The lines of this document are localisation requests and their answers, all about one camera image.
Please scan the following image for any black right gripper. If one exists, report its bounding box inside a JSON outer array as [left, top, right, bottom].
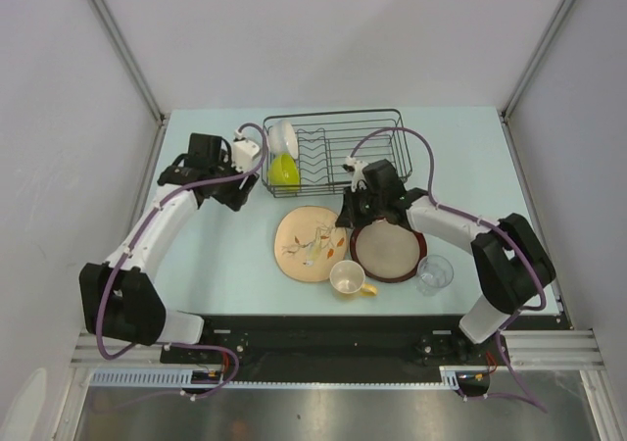
[[336, 183, 385, 229]]

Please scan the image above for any beige bird pattern plate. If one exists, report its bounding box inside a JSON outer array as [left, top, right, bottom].
[[274, 206, 349, 283]]

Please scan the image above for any red rimmed round plate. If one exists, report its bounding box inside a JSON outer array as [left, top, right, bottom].
[[349, 220, 427, 283]]

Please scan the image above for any white bowl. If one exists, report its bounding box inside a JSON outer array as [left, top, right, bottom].
[[267, 120, 299, 159]]

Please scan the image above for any yellow green bowl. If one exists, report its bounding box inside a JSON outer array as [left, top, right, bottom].
[[267, 154, 300, 190]]

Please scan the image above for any dark wire dish rack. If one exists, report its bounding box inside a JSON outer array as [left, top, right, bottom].
[[262, 108, 412, 198]]

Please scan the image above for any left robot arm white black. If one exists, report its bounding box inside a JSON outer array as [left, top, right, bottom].
[[79, 128, 268, 363]]

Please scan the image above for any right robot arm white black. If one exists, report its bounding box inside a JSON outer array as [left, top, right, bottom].
[[336, 157, 556, 364]]

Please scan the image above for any clear plastic cup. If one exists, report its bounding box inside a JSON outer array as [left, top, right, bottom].
[[416, 255, 455, 297]]

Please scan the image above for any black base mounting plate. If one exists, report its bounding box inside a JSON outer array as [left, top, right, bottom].
[[99, 313, 574, 369]]

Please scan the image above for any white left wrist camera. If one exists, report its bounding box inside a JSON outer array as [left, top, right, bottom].
[[231, 130, 262, 172]]

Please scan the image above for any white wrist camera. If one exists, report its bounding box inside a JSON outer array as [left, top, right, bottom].
[[231, 130, 262, 172], [343, 156, 368, 192]]

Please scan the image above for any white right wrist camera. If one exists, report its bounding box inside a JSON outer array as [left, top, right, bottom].
[[343, 156, 368, 192]]

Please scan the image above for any beige mug yellow handle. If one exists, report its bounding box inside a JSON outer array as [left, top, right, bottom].
[[329, 260, 378, 300]]

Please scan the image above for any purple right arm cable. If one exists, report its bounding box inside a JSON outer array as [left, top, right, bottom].
[[350, 126, 548, 413]]

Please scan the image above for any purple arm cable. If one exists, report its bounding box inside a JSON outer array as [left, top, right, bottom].
[[350, 126, 548, 413], [95, 122, 270, 403]]

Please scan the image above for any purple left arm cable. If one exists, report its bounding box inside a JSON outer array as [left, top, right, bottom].
[[95, 122, 270, 403]]

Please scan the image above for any white slotted cable duct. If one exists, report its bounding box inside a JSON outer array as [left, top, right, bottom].
[[91, 363, 490, 391]]

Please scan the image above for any left aluminium frame post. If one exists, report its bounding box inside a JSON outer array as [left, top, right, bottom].
[[87, 0, 165, 125]]

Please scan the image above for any aluminium frame post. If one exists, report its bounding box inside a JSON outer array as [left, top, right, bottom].
[[87, 0, 165, 125], [501, 0, 578, 122]]

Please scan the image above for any aluminium front rail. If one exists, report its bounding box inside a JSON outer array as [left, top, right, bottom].
[[70, 330, 604, 370]]

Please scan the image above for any right aluminium frame post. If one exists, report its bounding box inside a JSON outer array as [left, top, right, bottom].
[[501, 0, 578, 122]]

